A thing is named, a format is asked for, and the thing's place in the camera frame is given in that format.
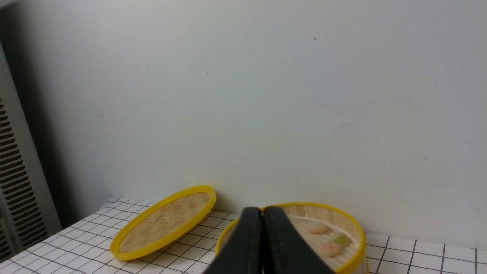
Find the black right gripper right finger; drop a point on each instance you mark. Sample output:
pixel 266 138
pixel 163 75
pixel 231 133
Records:
pixel 284 250

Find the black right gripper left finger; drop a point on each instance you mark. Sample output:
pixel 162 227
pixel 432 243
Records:
pixel 241 253

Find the grey vented appliance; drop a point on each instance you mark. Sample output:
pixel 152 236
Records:
pixel 27 212

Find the pink dumpling steamer back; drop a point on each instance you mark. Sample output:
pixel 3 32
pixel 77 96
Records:
pixel 318 228

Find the bamboo steamer basket yellow rim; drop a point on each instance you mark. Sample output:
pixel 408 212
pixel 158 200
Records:
pixel 351 259

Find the pink dumpling steamer right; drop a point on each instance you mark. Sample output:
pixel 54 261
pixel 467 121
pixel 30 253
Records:
pixel 330 249

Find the green dumpling steamer back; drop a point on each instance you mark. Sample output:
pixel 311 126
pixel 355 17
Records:
pixel 341 239

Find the bamboo steamer lid yellow rim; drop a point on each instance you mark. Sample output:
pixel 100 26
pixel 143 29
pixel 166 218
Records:
pixel 163 223

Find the pink dumpling steamer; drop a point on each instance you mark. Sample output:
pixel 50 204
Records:
pixel 330 249
pixel 318 228

